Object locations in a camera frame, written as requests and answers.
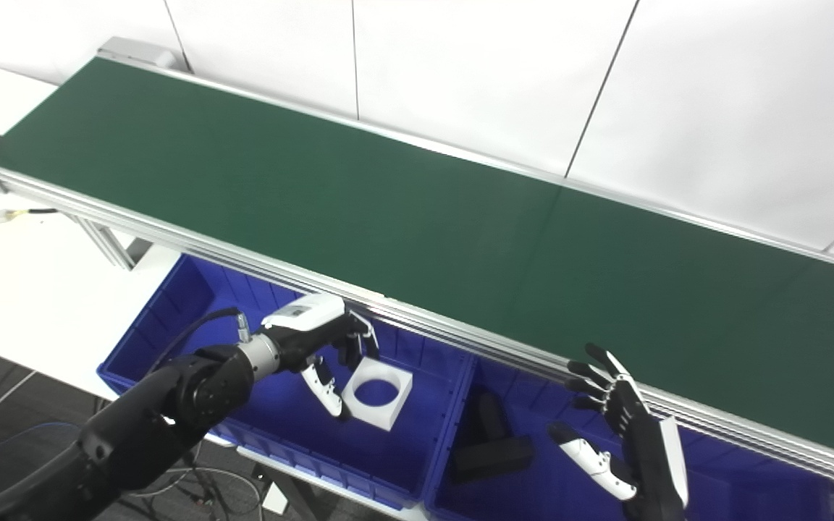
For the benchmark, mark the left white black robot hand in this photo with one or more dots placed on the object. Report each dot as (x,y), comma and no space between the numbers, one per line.
(305,322)

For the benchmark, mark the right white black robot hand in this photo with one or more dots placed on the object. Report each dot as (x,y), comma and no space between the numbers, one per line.
(645,449)

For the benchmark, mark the white square part round hole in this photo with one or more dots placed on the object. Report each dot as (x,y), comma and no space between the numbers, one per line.
(395,409)

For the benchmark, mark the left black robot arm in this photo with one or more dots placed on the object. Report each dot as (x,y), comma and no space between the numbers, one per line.
(142,427)

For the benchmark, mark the blue plastic bin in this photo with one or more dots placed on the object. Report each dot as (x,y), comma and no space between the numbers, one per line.
(279,427)
(735,485)

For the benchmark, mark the aluminium conveyor leg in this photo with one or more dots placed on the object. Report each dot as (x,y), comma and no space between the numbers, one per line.
(109,246)

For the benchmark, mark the grey conveyor end housing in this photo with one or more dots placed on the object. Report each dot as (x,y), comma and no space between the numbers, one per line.
(135,52)

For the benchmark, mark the white power adapter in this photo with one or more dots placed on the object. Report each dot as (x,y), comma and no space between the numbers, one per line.
(274,498)

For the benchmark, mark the green conveyor belt aluminium frame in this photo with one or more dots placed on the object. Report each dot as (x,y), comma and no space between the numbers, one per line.
(388,217)

